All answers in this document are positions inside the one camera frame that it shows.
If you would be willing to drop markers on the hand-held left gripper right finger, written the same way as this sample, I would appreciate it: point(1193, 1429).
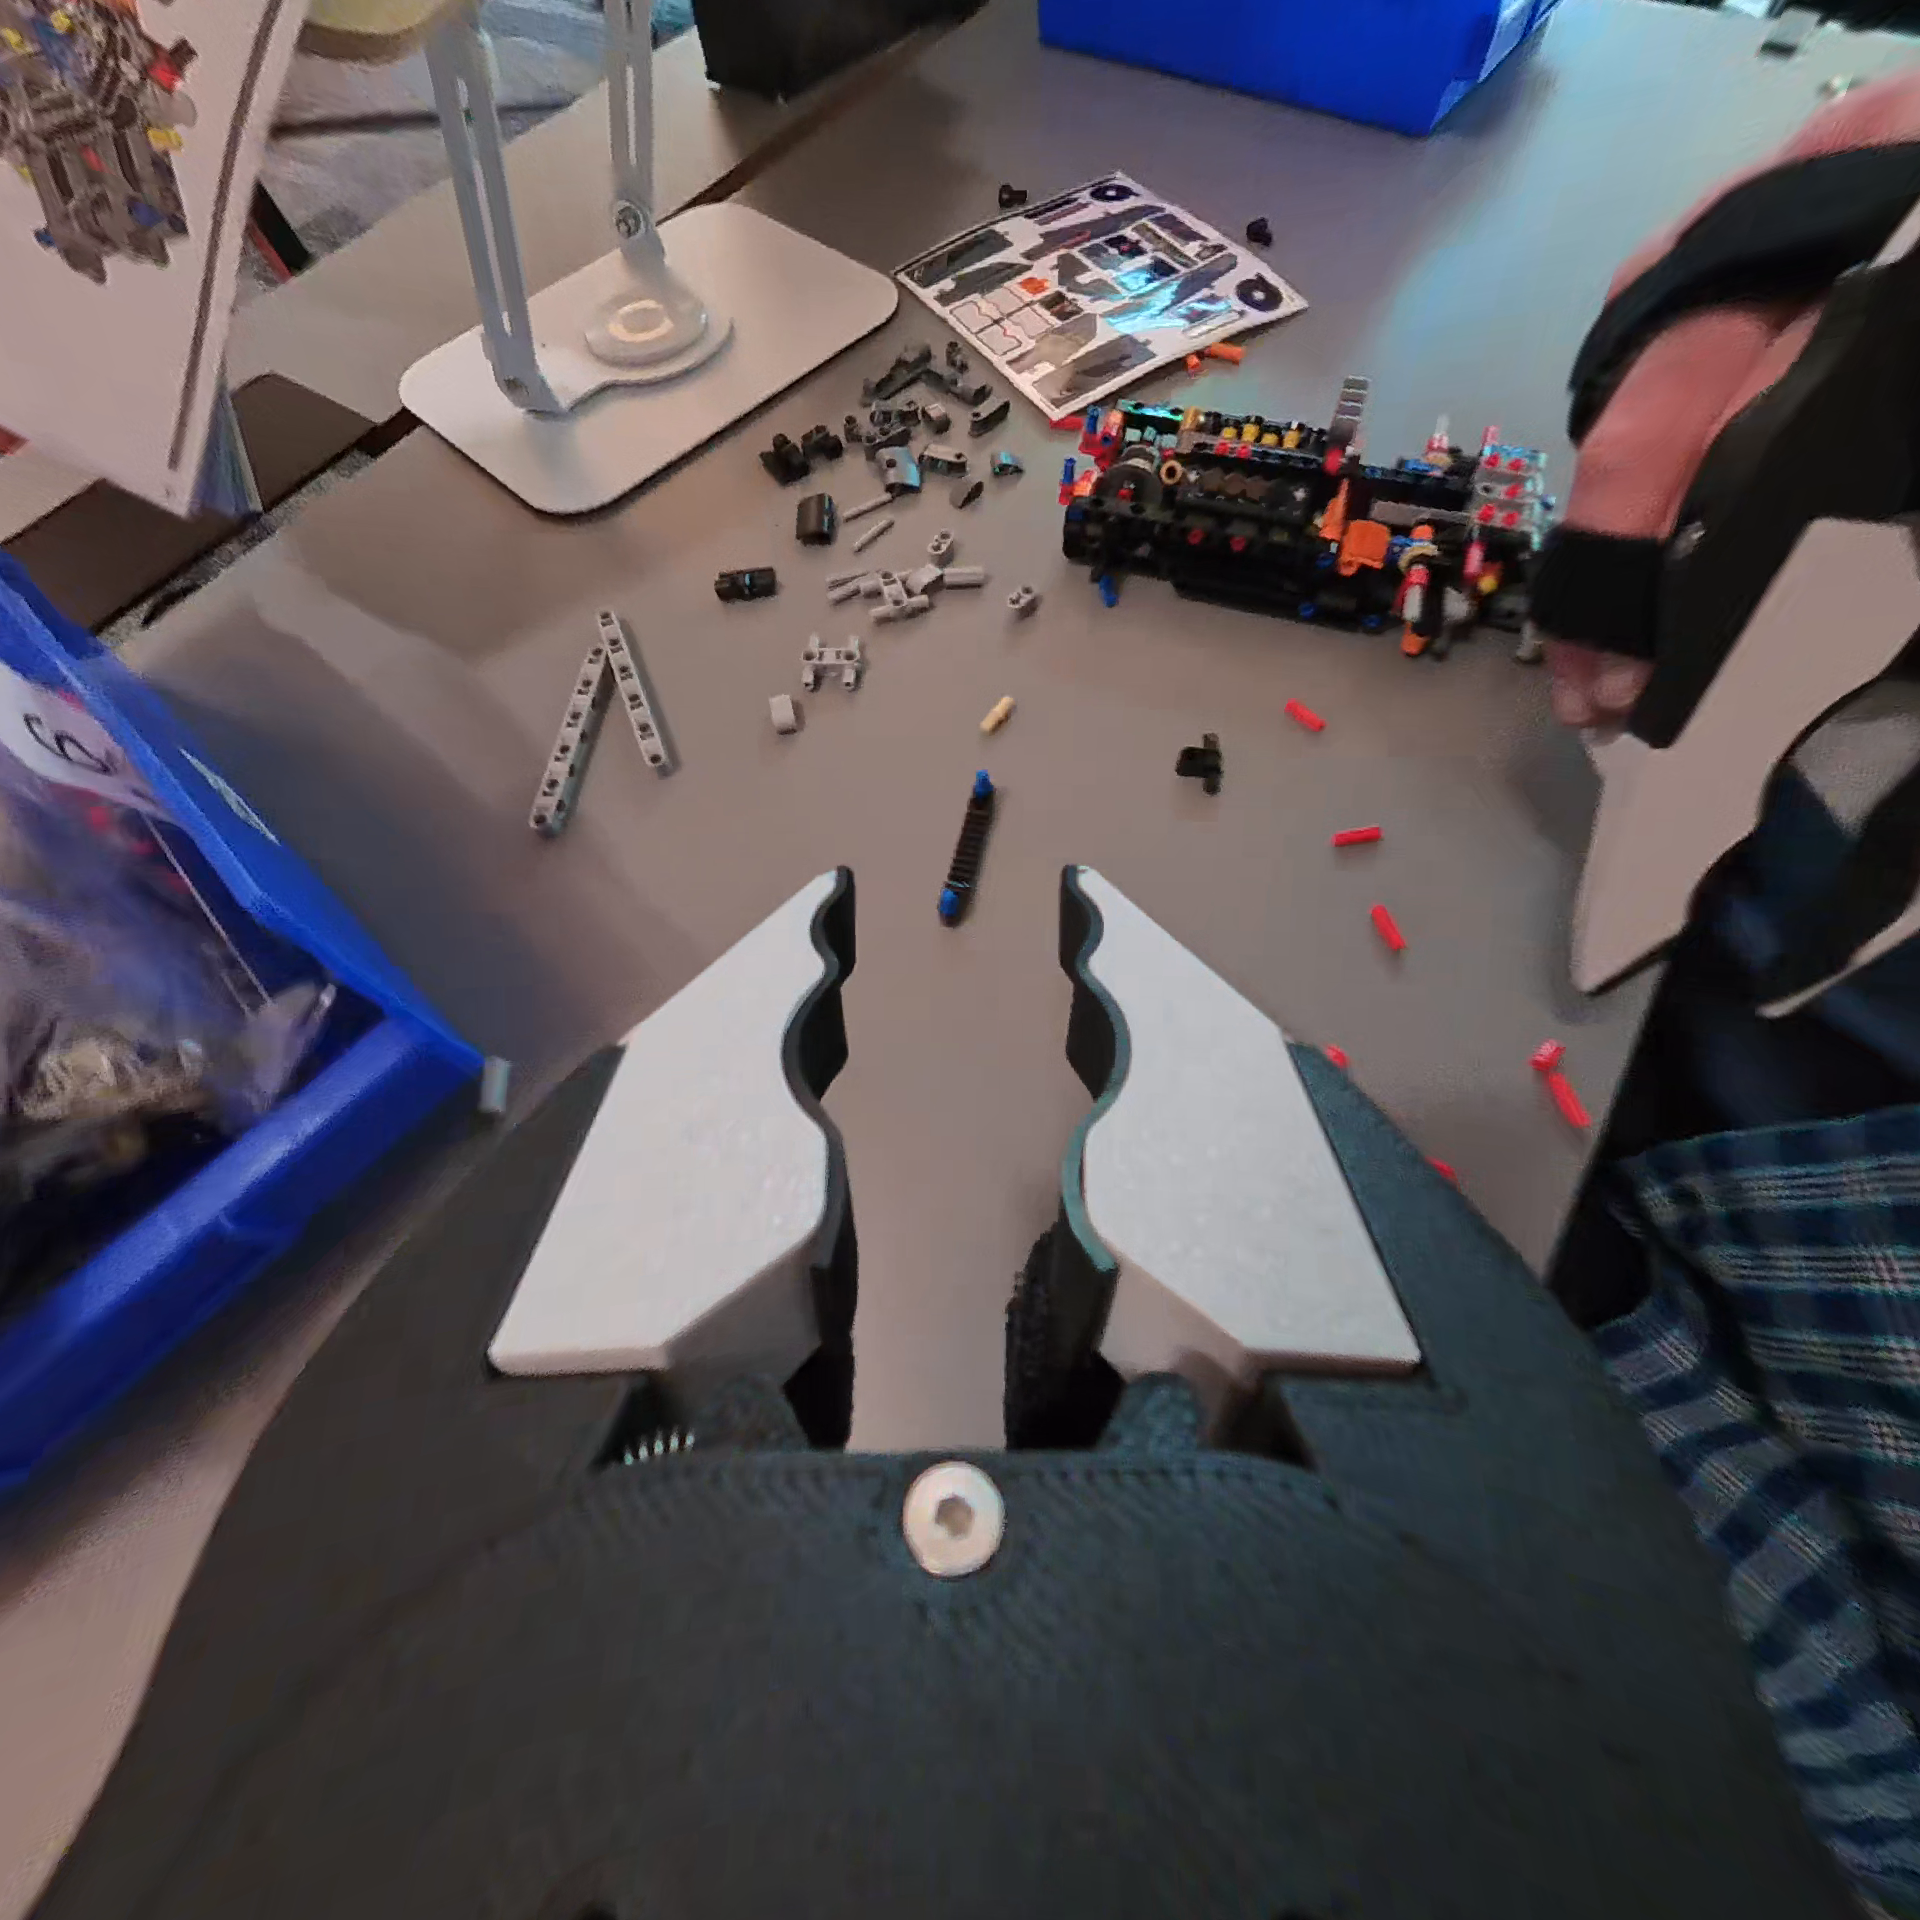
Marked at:
point(1244, 1200)

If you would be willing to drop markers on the white metal book stand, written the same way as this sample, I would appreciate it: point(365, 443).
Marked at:
point(721, 301)

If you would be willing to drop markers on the partly built lego vehicle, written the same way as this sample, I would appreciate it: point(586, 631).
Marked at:
point(1276, 517)

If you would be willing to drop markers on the grey lego beam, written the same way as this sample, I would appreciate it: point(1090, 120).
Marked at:
point(580, 744)
point(639, 692)

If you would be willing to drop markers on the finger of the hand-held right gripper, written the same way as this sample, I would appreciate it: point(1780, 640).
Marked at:
point(1680, 840)
point(1874, 916)

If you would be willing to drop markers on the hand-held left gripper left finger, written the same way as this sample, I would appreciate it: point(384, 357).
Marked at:
point(676, 1184)

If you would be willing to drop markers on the person's torso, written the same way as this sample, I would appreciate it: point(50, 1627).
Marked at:
point(1665, 1141)

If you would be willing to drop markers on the lego instruction booklet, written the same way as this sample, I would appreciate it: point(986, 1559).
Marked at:
point(89, 376)

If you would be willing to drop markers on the long red lego axle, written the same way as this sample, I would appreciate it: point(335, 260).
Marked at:
point(1569, 1103)

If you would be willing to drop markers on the grey ribbed plastic piece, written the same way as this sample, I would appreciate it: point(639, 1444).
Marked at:
point(492, 1084)

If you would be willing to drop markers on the lego sticker sheet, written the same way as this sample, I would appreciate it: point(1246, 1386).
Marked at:
point(1103, 294)

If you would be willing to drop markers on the black lego connector blue pin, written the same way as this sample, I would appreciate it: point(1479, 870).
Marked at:
point(743, 582)

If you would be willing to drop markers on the pile of dark lego pieces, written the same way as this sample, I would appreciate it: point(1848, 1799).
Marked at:
point(901, 422)

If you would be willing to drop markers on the blue storage bin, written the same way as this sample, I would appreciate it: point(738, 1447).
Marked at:
point(301, 1184)
point(1289, 45)

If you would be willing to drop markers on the grey H-shaped lego connector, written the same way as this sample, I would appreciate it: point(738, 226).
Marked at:
point(831, 661)

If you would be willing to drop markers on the black toothed lego rack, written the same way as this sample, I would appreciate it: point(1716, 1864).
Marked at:
point(970, 848)

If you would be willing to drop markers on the black curved lego panel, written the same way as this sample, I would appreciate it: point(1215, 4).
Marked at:
point(815, 517)

